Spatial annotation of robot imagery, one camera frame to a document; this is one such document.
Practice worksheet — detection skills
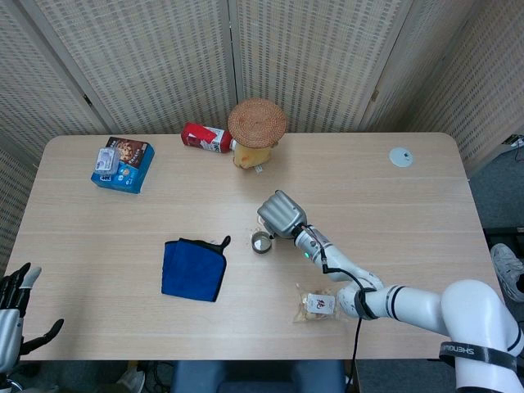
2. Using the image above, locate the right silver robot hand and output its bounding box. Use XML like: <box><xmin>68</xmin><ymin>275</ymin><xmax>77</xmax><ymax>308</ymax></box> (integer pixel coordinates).
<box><xmin>256</xmin><ymin>189</ymin><xmax>309</xmax><ymax>241</ymax></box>

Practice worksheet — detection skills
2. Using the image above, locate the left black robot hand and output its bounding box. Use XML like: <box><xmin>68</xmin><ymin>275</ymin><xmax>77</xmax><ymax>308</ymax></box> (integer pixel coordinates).
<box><xmin>0</xmin><ymin>261</ymin><xmax>66</xmax><ymax>374</ymax></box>

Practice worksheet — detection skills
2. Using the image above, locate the dark ceramic cup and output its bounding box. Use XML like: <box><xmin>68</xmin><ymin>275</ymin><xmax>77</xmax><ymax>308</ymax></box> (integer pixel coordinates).
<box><xmin>251</xmin><ymin>231</ymin><xmax>273</xmax><ymax>255</ymax></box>

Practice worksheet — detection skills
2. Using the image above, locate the yellow plush toy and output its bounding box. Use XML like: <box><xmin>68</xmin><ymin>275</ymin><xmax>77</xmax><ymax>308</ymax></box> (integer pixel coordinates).
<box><xmin>232</xmin><ymin>138</ymin><xmax>279</xmax><ymax>174</ymax></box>

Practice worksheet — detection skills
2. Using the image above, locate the round woven rattan mat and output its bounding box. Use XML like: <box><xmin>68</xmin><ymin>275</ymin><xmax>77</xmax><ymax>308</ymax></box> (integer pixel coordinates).
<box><xmin>227</xmin><ymin>97</ymin><xmax>288</xmax><ymax>147</ymax></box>

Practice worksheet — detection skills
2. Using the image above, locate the clear snack bag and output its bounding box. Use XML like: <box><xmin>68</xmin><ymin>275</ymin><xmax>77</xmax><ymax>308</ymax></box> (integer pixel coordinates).
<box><xmin>292</xmin><ymin>282</ymin><xmax>341</xmax><ymax>323</ymax></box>

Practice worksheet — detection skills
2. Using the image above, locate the blue microfiber cloth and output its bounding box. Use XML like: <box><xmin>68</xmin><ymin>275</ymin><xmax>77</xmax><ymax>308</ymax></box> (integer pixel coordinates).
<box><xmin>160</xmin><ymin>235</ymin><xmax>233</xmax><ymax>303</ymax></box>

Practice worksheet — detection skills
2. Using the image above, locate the red juice bottle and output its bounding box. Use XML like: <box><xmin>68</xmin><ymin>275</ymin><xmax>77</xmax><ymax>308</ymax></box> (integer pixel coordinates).
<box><xmin>181</xmin><ymin>121</ymin><xmax>237</xmax><ymax>156</ymax></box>

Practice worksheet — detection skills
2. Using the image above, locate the white sneaker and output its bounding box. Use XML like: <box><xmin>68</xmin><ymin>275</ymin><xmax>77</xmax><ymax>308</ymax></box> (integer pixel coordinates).
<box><xmin>116</xmin><ymin>366</ymin><xmax>147</xmax><ymax>393</ymax></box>

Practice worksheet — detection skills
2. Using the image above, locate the blue cookie box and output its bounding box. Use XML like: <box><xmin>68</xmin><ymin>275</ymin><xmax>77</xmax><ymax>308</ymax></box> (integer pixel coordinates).
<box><xmin>90</xmin><ymin>136</ymin><xmax>156</xmax><ymax>195</ymax></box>

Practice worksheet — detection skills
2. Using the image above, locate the blue chair seat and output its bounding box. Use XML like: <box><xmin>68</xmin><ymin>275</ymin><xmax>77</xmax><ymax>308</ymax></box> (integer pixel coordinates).
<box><xmin>170</xmin><ymin>359</ymin><xmax>347</xmax><ymax>393</ymax></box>

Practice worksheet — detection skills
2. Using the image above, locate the small clear plastic box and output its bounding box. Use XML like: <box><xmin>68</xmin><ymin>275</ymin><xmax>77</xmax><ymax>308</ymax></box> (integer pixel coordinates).
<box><xmin>93</xmin><ymin>147</ymin><xmax>121</xmax><ymax>173</ymax></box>

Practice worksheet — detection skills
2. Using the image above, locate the woven folding screen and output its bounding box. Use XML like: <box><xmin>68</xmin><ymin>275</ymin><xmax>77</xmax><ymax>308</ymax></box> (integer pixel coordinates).
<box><xmin>0</xmin><ymin>0</ymin><xmax>524</xmax><ymax>263</ymax></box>

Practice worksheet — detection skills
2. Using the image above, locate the grey sneaker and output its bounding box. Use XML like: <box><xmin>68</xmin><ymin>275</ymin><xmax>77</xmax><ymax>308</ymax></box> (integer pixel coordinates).
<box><xmin>490</xmin><ymin>242</ymin><xmax>524</xmax><ymax>303</ymax></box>

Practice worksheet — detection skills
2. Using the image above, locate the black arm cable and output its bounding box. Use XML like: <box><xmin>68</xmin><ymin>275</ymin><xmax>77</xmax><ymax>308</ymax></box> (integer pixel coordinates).
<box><xmin>301</xmin><ymin>224</ymin><xmax>377</xmax><ymax>393</ymax></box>

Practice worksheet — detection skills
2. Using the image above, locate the power strip with cables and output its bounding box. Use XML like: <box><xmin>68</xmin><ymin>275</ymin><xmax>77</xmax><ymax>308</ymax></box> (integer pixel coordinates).
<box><xmin>501</xmin><ymin>133</ymin><xmax>524</xmax><ymax>163</ymax></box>

